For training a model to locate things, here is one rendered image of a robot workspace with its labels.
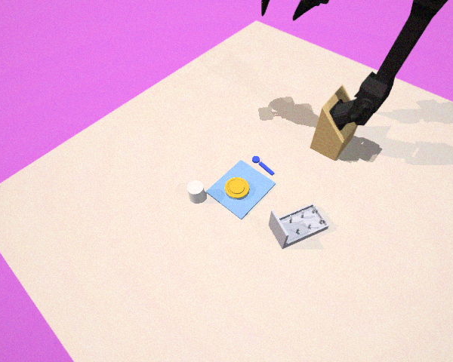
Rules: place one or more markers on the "white cylinder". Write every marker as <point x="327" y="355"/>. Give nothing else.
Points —
<point x="196" y="191"/>

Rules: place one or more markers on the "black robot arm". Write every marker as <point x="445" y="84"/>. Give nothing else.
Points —
<point x="376" y="87"/>

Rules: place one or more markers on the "grey dish rack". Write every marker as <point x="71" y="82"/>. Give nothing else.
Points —
<point x="298" y="225"/>

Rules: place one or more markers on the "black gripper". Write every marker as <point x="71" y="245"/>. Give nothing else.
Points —
<point x="302" y="8"/>

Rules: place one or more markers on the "light blue flat mat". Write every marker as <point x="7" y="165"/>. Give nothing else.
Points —
<point x="259" y="185"/>

